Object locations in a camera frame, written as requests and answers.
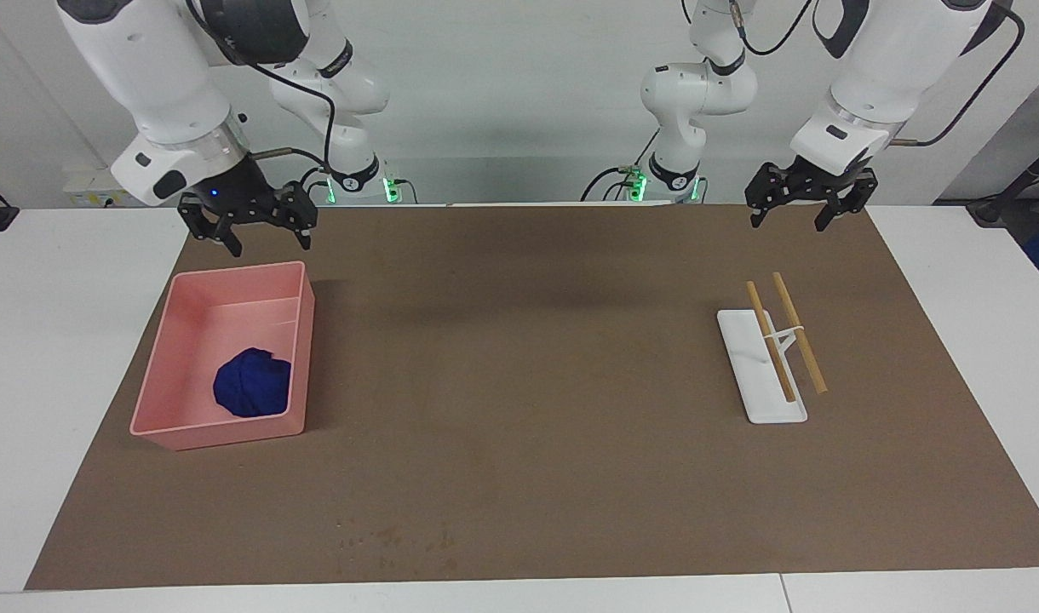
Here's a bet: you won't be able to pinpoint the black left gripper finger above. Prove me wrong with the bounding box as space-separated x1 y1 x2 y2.
744 163 792 229
812 169 879 233

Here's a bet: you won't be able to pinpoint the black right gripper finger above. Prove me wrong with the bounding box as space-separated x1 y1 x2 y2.
177 193 244 259
272 182 319 252

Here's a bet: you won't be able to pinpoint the blue towel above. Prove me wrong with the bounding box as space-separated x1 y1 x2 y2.
213 347 292 418

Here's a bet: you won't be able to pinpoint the white towel rack stand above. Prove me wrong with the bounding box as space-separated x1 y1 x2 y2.
716 308 809 425

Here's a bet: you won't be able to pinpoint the pink plastic bin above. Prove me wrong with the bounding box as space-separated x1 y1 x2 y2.
129 261 316 451

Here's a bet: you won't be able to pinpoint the black stand leg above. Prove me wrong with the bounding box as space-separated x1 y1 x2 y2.
967 136 1039 227

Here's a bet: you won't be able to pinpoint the wooden rack rod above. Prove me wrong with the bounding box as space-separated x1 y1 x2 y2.
772 272 829 396
746 281 798 404

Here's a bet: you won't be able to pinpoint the brown table mat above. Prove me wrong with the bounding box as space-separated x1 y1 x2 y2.
24 203 1039 591

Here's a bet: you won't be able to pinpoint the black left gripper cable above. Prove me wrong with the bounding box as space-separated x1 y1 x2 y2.
890 4 1026 147

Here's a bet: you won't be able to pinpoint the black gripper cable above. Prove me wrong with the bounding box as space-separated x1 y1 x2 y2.
183 0 338 168
890 4 1026 147

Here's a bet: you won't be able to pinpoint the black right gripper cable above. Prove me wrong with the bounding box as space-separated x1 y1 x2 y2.
183 0 338 168

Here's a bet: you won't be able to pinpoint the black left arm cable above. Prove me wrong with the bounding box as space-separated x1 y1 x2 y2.
735 0 815 55

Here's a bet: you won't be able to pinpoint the black left base cable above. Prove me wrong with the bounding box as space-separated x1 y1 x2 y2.
580 128 661 203

